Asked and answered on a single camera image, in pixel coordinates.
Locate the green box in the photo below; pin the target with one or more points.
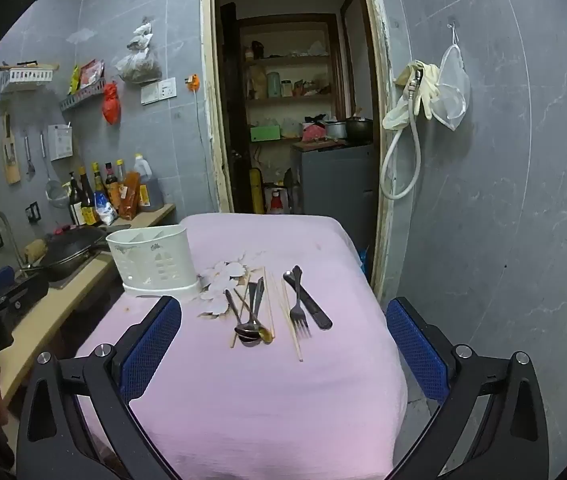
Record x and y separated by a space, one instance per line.
265 133

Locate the beige kitchen counter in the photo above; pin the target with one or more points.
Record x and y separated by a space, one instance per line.
38 330

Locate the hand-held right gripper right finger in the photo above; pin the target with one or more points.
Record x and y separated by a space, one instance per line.
416 350

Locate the dark sauce bottle red label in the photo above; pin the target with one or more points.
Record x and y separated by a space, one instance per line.
111 180

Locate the steel sink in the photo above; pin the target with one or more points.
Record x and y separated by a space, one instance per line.
81 272

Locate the yellow sponge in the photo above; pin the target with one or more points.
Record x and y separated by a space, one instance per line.
34 252

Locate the slim bottle yellow cap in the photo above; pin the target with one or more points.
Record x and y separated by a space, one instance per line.
120 170

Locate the pink tablecloth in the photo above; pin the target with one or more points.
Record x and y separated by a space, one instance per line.
263 400

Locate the cream rubber glove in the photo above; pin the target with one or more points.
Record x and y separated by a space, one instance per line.
428 90
398 112

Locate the silver pot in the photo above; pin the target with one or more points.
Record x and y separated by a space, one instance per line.
336 131

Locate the white wall socket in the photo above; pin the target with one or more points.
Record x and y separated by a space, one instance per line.
167 88

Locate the dark cooking pot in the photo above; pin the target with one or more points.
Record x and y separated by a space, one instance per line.
359 131

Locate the wooden shelf unit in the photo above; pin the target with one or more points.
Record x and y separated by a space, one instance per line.
336 75

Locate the yellow snack packet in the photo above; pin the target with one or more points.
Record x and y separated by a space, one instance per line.
74 80

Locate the grey metal wall rack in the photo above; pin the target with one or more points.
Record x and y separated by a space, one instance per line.
81 99

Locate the grey fridge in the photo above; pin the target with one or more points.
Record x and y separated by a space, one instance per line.
336 190

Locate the worn door frame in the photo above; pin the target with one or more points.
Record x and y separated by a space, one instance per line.
211 110

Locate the red food packet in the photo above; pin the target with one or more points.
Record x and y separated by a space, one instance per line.
91 74

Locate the black knife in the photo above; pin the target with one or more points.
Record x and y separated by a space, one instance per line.
313 305

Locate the dark bottle black cap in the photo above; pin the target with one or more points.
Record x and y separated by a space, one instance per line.
76 205

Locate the white and blue bag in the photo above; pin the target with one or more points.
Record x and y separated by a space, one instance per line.
106 214

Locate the metal mesh strainer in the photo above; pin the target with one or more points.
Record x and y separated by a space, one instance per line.
56 195

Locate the yellow cylinder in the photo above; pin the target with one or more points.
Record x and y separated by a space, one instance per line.
255 190

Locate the white mesh bag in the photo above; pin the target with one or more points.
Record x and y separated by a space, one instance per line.
453 95

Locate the red plastic bag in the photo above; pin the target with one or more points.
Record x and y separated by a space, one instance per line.
110 105

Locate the tall bottle yellow cap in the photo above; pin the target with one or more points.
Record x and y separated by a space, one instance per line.
97 185

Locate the white plastic utensil holder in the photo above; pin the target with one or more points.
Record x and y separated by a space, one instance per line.
151 262

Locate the white paper wall box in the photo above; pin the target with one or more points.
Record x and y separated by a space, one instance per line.
60 142

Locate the orange plug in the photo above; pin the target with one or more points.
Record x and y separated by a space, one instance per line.
192 82

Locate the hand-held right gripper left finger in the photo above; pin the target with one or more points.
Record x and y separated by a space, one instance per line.
151 350

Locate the clear hanging plastic bag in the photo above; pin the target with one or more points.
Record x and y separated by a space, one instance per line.
138 62

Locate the wooden knife board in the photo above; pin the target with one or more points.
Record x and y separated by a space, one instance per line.
11 160

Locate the white wall switch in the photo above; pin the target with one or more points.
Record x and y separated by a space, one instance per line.
150 94

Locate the large cooking oil jug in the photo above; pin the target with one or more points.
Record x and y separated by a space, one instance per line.
151 185

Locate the red and white bottle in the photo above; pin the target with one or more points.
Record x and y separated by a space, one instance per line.
277 202

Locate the black wok with lid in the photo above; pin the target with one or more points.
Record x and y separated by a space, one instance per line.
66 255

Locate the metal spatula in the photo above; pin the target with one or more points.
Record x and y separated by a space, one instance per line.
29 157

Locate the pink cloth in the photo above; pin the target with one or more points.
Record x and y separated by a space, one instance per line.
313 132

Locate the soy sauce bottle gold cap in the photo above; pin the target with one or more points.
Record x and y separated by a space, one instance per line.
88 200

